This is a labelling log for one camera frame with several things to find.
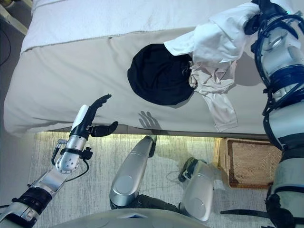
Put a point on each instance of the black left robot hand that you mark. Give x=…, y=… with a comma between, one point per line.
x=79, y=123

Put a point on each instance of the black garment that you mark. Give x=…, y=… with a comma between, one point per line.
x=156, y=76

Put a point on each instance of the white garment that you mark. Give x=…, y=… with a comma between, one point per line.
x=218, y=35

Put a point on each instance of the silver right robot leg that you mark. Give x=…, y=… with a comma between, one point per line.
x=202, y=190

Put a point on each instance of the grey robot torso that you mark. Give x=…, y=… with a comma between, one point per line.
x=107, y=221

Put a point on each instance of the silver robot leg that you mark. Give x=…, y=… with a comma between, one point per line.
x=133, y=171
x=202, y=190

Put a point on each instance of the silver left robot leg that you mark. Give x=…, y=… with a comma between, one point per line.
x=133, y=171

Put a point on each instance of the bed with beige cover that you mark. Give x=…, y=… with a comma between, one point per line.
x=71, y=83

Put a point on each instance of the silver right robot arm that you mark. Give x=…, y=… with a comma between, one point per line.
x=285, y=59

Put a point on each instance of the wicker laundry basket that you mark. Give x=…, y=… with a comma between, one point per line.
x=251, y=161

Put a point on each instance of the cream wooden furniture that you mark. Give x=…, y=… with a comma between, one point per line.
x=14, y=22

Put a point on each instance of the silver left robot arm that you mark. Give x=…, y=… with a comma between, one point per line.
x=52, y=178

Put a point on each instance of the white duvet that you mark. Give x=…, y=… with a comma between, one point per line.
x=95, y=19

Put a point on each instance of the dark green right robot foot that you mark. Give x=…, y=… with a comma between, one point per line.
x=190, y=166

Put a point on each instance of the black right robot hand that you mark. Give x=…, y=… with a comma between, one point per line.
x=270, y=7

